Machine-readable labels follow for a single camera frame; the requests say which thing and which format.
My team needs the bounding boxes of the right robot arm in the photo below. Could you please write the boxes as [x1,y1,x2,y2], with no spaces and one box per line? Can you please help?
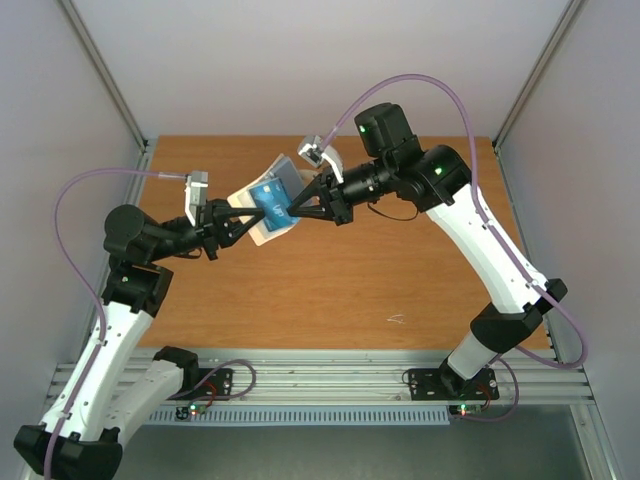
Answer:
[288,103,567,399]

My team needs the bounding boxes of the beige card holder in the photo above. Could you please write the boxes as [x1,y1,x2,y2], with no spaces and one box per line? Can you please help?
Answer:
[227,154,317,246]

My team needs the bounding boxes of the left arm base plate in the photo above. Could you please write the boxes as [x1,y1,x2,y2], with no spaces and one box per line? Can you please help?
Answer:
[170,368,234,401]

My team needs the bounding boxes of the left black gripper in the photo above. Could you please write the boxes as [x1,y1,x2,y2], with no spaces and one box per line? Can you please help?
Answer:
[148,198,266,262]

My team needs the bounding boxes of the circuit board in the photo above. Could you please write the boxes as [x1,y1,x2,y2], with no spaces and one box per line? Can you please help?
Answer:
[174,404,208,421]
[449,403,486,417]

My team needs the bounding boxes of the grey slotted cable duct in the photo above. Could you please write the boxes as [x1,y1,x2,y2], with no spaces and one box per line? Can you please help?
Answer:
[147,405,450,428]

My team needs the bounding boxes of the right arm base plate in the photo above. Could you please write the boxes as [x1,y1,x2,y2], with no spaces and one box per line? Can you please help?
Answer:
[401,368,500,401]

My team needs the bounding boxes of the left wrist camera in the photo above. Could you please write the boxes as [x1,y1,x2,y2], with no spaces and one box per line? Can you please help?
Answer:
[184,171,209,227]

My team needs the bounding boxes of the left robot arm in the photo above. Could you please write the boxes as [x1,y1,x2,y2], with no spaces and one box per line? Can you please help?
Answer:
[14,199,264,479]

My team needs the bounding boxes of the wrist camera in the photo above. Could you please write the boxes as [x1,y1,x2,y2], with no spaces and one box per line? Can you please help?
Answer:
[297,135,344,183]
[184,171,209,227]

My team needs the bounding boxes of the aluminium rail frame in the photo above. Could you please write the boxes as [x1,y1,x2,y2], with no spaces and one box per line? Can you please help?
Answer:
[45,347,596,406]

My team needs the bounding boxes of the left circuit board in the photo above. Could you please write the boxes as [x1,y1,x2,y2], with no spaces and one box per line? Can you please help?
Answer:
[174,404,208,421]

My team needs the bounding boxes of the blue credit card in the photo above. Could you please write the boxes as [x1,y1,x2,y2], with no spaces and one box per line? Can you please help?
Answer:
[248,178,299,232]

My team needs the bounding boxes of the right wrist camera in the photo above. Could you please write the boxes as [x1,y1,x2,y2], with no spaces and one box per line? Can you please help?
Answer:
[297,135,344,183]

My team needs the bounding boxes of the right circuit board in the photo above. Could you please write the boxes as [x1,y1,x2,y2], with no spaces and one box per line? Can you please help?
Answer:
[449,403,486,417]

